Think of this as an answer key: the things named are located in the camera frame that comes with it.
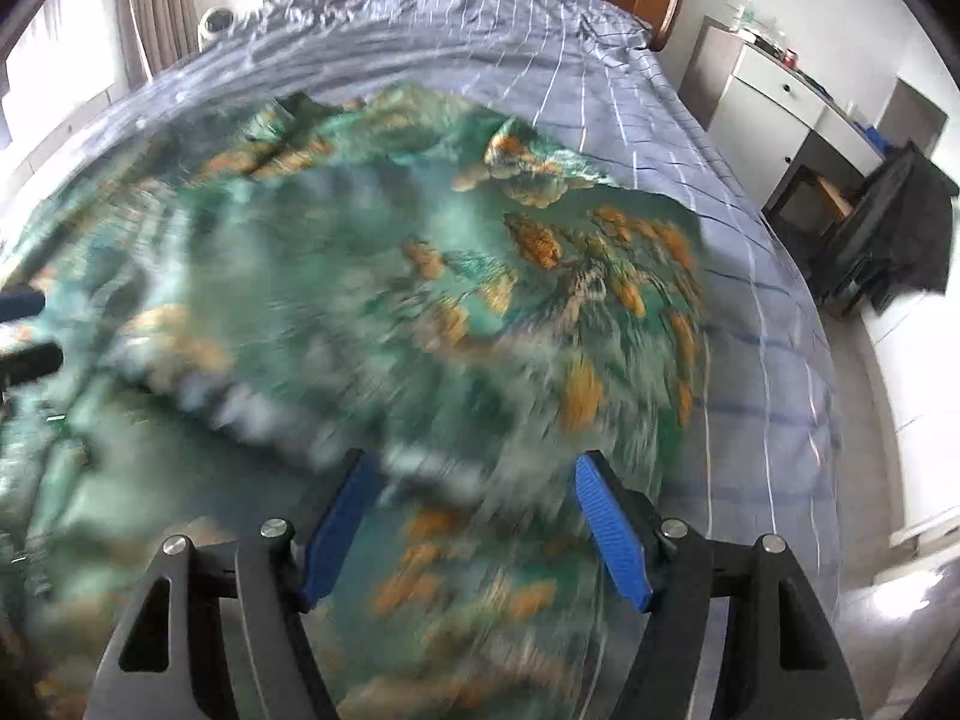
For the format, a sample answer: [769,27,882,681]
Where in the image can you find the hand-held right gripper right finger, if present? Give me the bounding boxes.
[574,450,863,720]

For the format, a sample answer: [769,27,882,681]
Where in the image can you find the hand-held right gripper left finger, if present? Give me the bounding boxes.
[86,448,387,720]

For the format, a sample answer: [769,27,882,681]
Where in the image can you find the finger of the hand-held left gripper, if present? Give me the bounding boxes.
[0,286,47,318]
[0,343,65,385]

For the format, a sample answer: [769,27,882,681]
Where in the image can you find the green landscape print jacket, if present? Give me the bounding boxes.
[0,82,710,720]

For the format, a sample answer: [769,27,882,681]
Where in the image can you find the white window bench cabinet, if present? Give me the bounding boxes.
[0,86,121,196]

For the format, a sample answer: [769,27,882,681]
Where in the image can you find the beige curtain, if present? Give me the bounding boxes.
[112,0,185,87]

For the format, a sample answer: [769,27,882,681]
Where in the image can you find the white round fan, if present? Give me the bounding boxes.
[196,6,239,42]

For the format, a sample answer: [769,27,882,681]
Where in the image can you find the white wardrobe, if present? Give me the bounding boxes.
[862,30,960,533]

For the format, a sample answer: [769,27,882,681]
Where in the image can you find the wooden chair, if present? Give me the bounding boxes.
[761,165,901,316]

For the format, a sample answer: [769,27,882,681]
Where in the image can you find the chair with dark coat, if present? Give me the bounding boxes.
[814,141,960,316]

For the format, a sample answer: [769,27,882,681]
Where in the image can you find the white desk with drawers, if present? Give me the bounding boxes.
[679,15,886,218]

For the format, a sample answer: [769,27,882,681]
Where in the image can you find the bed with blue checked duvet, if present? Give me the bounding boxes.
[0,0,845,720]

